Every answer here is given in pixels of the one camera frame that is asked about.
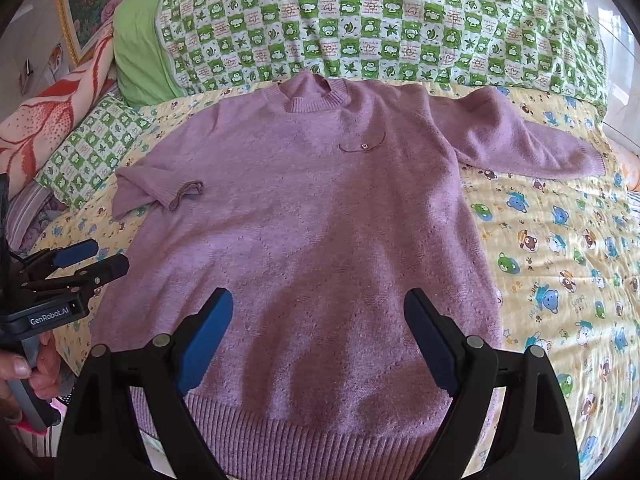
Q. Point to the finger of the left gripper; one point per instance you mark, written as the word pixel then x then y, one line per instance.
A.
pixel 42 264
pixel 74 291

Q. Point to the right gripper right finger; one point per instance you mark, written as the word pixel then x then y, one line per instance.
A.
pixel 534 437

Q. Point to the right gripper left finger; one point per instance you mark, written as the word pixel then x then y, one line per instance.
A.
pixel 100 435

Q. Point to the purple knit sweater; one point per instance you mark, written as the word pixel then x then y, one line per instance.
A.
pixel 318 203

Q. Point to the person's left hand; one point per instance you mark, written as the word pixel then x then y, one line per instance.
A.
pixel 44 377

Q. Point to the striped grey purple pillow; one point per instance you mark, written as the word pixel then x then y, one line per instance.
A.
pixel 30 212

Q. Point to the green checkered pillow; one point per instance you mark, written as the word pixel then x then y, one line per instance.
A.
pixel 92 152

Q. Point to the red white floral blanket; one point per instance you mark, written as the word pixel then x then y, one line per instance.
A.
pixel 34 131

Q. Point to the yellow cartoon bear bedsheet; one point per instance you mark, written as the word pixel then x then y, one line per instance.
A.
pixel 565 260

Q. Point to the green checkered quilt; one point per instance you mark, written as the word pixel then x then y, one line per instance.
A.
pixel 165 49

